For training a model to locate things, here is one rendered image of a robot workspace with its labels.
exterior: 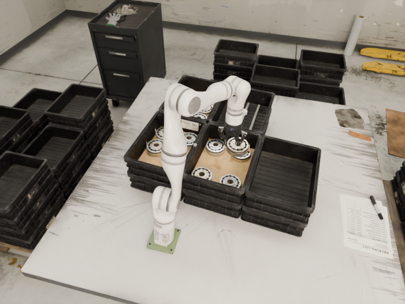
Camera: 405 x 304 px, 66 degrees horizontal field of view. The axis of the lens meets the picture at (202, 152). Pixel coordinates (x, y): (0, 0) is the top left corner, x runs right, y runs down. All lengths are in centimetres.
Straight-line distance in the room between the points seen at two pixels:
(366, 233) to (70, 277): 135
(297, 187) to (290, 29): 341
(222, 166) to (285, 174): 32
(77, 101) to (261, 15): 288
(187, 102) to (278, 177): 77
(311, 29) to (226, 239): 370
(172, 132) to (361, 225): 107
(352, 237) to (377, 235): 12
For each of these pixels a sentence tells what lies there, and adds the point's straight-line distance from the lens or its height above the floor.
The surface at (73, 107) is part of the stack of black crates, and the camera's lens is 272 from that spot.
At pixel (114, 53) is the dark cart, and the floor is 65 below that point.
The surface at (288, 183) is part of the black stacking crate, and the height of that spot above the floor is 83.
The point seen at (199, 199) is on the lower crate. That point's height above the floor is 77.
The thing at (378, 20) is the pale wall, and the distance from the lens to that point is 483.
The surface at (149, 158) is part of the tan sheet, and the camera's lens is 166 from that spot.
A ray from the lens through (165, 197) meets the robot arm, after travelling 122.
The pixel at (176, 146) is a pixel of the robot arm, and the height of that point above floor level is 126.
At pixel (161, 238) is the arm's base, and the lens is 143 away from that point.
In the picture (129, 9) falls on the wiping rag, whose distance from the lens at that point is 325.
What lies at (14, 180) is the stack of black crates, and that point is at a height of 49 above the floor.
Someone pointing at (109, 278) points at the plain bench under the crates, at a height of 70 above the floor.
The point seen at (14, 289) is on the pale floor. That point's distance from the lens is 245.
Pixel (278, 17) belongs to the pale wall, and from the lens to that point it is 470.
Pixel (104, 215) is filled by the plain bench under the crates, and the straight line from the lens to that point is 164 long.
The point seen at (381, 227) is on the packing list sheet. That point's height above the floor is 70.
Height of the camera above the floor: 202
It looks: 45 degrees down
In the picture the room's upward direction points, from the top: 1 degrees clockwise
